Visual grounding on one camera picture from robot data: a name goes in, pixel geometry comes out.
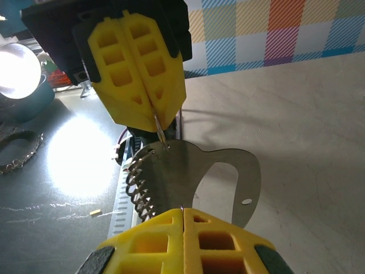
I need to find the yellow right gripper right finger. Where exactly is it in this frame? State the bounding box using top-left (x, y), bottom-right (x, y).
top-left (183, 207), bottom-right (295, 274)

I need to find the grey slotted cable duct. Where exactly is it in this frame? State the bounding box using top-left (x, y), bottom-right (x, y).
top-left (107, 136), bottom-right (145, 240)

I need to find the teal round container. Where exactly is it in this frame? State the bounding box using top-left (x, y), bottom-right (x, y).
top-left (0, 42), bottom-right (55, 122)

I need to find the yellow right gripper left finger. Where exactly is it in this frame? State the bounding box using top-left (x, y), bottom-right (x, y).
top-left (74, 208), bottom-right (185, 274)

